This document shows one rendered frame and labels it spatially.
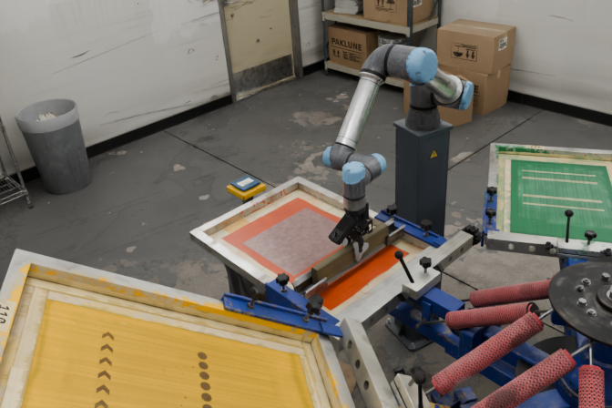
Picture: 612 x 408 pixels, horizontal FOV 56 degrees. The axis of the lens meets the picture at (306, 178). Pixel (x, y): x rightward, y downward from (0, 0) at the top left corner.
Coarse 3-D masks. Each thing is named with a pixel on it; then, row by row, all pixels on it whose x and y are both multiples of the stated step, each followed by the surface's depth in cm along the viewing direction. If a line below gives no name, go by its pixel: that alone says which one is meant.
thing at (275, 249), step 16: (256, 224) 235; (272, 224) 235; (240, 240) 226; (256, 240) 225; (272, 240) 225; (288, 240) 224; (256, 256) 217; (272, 256) 216; (288, 256) 215; (304, 256) 215; (320, 256) 214; (288, 272) 207; (304, 272) 206; (352, 272) 204; (336, 288) 198; (352, 288) 197; (336, 304) 191
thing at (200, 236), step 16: (272, 192) 250; (288, 192) 254; (320, 192) 247; (240, 208) 241; (256, 208) 244; (208, 224) 232; (224, 224) 234; (192, 240) 229; (208, 240) 222; (416, 240) 214; (224, 256) 212; (416, 256) 204; (240, 272) 207; (256, 272) 203; (400, 272) 197; (352, 304) 185
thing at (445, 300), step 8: (432, 288) 182; (424, 296) 179; (432, 296) 178; (440, 296) 178; (448, 296) 178; (432, 304) 177; (440, 304) 175; (448, 304) 175; (456, 304) 174; (464, 304) 175; (432, 312) 179; (440, 312) 176
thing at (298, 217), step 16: (288, 208) 245; (304, 208) 244; (288, 224) 234; (304, 224) 233; (320, 224) 232; (336, 224) 231; (304, 240) 223; (320, 240) 222; (384, 256) 211; (368, 272) 204
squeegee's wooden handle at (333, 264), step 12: (384, 228) 209; (372, 240) 207; (384, 240) 212; (336, 252) 198; (348, 252) 199; (324, 264) 193; (336, 264) 196; (348, 264) 201; (312, 276) 194; (324, 276) 194
